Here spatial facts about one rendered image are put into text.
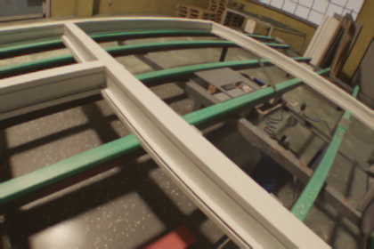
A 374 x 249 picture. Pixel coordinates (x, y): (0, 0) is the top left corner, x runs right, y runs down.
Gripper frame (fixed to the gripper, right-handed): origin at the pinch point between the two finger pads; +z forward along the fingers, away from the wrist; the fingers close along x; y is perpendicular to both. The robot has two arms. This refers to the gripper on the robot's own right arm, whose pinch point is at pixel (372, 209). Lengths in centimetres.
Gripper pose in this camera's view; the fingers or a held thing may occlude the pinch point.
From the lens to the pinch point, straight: 52.9
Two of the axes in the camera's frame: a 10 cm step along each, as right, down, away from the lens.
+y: -4.6, -2.7, -8.4
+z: -5.8, 8.1, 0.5
